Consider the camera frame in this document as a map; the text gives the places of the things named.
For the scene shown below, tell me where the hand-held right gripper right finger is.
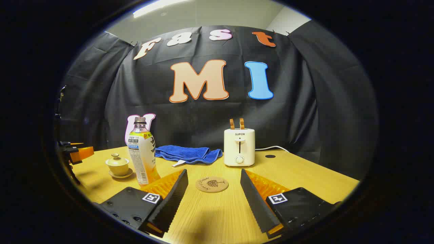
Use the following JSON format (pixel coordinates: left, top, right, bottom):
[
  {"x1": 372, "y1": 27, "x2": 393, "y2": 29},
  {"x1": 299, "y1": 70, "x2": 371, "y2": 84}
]
[{"x1": 240, "y1": 169, "x2": 341, "y2": 239}]

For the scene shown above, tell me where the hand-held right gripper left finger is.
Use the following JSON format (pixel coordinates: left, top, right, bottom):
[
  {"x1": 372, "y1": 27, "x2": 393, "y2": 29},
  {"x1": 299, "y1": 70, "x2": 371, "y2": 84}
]
[{"x1": 98, "y1": 169, "x2": 189, "y2": 238}]

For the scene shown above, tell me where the cream teacup lid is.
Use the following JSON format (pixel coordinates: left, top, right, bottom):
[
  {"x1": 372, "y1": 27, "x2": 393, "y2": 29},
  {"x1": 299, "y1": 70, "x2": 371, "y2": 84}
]
[{"x1": 105, "y1": 153, "x2": 130, "y2": 166}]

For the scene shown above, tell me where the cream ceramic teacup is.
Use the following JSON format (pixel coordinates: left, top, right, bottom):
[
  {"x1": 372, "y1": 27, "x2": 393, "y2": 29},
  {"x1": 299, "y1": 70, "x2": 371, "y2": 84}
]
[{"x1": 106, "y1": 162, "x2": 130, "y2": 176}]

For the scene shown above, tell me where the round cork coaster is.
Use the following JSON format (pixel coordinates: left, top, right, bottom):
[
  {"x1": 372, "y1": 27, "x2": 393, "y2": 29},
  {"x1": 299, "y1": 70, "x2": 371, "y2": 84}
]
[{"x1": 196, "y1": 176, "x2": 229, "y2": 193}]

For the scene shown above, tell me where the clear water bottle printed label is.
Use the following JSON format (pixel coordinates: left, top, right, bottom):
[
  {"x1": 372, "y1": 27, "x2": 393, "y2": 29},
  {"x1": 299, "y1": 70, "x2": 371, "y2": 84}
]
[{"x1": 127, "y1": 116, "x2": 161, "y2": 188}]

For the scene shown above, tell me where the blue towel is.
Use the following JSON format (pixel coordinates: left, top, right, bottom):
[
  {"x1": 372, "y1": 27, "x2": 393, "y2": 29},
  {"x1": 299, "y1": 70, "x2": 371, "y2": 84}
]
[{"x1": 155, "y1": 145, "x2": 223, "y2": 167}]

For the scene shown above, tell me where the white toaster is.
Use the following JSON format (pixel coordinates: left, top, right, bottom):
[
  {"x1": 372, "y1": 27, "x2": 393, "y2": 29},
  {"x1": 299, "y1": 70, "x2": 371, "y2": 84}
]
[{"x1": 224, "y1": 128, "x2": 255, "y2": 167}]

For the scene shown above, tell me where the black backdrop cloth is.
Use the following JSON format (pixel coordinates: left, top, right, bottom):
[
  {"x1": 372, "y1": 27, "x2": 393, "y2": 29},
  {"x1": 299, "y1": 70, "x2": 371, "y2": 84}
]
[{"x1": 56, "y1": 24, "x2": 378, "y2": 180}]

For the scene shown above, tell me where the white toaster power cable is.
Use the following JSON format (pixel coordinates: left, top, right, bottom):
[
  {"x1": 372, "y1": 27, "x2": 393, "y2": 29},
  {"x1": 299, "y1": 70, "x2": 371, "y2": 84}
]
[{"x1": 255, "y1": 146, "x2": 290, "y2": 154}]

